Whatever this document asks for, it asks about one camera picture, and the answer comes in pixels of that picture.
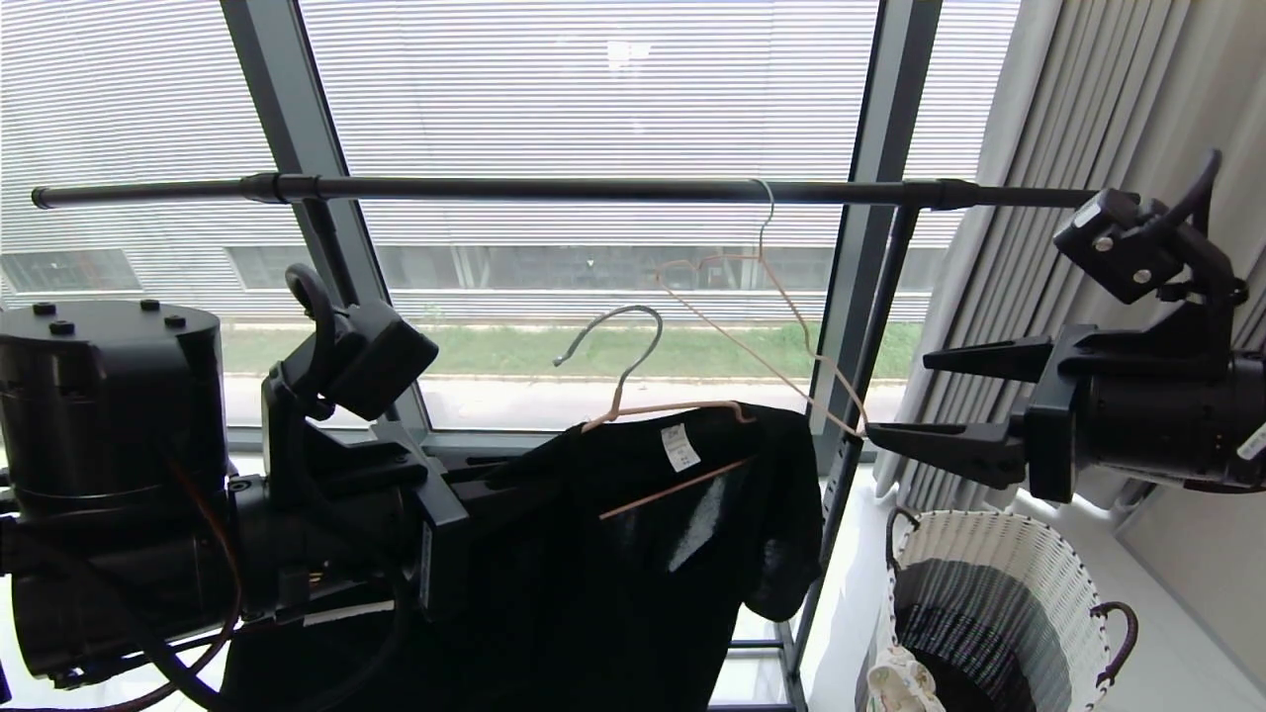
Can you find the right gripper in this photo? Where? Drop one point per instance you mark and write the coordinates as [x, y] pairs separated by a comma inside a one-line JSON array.
[[1167, 415]]

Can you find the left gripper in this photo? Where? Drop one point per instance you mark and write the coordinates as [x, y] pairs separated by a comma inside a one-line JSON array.
[[326, 544]]

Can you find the black garment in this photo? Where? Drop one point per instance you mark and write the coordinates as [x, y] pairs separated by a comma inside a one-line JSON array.
[[593, 613]]

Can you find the cream printed garment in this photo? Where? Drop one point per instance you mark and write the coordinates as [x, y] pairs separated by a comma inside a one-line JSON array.
[[900, 687]]

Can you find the pink clothes hanger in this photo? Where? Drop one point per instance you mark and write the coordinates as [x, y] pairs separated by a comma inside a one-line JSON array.
[[760, 247], [673, 405]]

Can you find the white laundry basket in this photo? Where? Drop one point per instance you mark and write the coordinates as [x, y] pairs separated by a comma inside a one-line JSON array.
[[1019, 574]]

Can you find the black clothes rack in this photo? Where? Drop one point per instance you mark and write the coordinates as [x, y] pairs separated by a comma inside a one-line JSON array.
[[495, 188]]

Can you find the beige curtain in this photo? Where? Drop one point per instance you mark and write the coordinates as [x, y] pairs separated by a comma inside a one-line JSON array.
[[1088, 99]]

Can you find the window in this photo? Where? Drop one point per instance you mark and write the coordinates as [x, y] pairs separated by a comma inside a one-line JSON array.
[[593, 79]]

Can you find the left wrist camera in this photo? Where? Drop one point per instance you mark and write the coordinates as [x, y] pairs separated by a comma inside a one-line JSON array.
[[381, 356]]

